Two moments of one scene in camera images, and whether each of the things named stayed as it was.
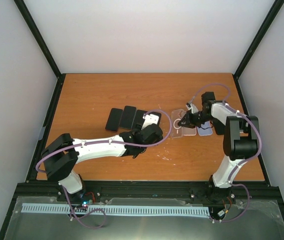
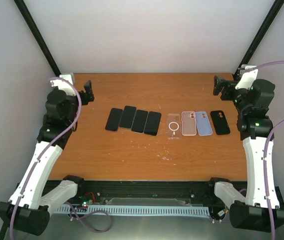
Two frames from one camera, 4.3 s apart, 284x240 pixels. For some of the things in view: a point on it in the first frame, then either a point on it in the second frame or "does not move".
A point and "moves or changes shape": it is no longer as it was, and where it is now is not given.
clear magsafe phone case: [176, 131] moves or changes shape
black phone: [128, 117] does not move
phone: [205, 129] does not move
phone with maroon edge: [114, 120] does not move
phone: [139, 121] does not move
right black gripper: [188, 120] to [218, 88]
